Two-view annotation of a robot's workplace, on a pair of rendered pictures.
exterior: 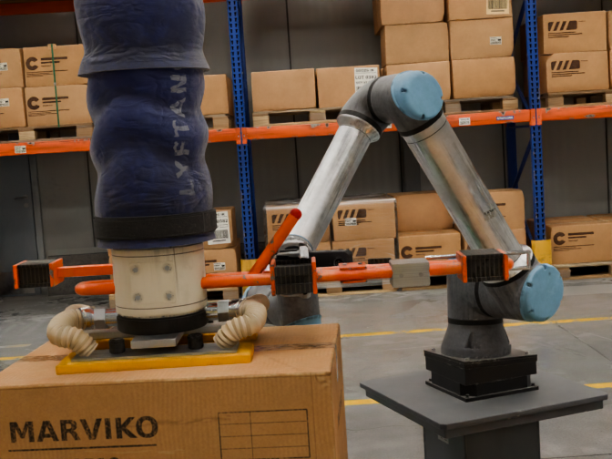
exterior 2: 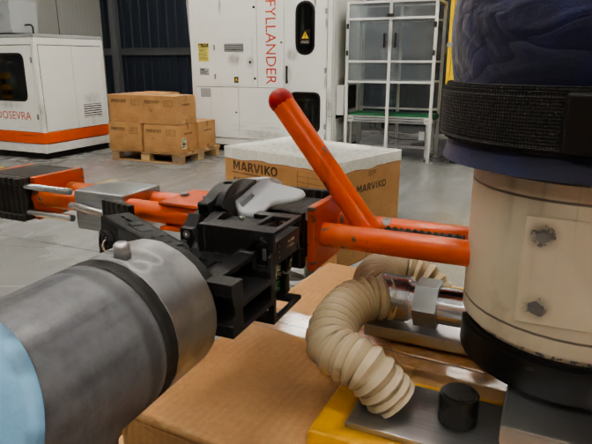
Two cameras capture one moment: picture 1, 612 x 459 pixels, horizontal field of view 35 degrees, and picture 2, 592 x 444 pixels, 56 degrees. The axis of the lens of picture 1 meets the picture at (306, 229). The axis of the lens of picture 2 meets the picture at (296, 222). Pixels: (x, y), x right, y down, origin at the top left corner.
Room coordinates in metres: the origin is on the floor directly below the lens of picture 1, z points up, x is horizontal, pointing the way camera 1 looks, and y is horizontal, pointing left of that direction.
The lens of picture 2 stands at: (2.24, 0.25, 1.36)
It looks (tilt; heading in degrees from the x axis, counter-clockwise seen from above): 16 degrees down; 205
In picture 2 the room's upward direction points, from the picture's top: straight up
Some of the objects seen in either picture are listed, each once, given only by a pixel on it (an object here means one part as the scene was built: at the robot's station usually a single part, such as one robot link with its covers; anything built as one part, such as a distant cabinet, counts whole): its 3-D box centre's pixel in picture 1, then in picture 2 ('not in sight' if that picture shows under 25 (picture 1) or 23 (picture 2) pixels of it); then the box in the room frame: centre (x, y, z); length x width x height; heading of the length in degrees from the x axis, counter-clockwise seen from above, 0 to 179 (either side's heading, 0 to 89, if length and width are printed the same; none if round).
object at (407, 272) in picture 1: (409, 272); (119, 206); (1.78, -0.19, 1.20); 0.07 x 0.07 x 0.04; 0
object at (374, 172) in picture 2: not in sight; (310, 196); (0.18, -0.64, 0.82); 0.60 x 0.40 x 0.40; 72
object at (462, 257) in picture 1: (482, 265); (37, 189); (1.77, -0.32, 1.21); 0.08 x 0.07 x 0.05; 90
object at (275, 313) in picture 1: (296, 307); not in sight; (2.10, 0.03, 1.09); 0.12 x 0.09 x 0.12; 33
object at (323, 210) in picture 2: (293, 276); (291, 223); (1.78, 0.03, 1.21); 0.10 x 0.08 x 0.06; 0
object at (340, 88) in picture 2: not in sight; (346, 99); (-5.68, -2.59, 0.81); 0.58 x 0.12 x 0.42; 1
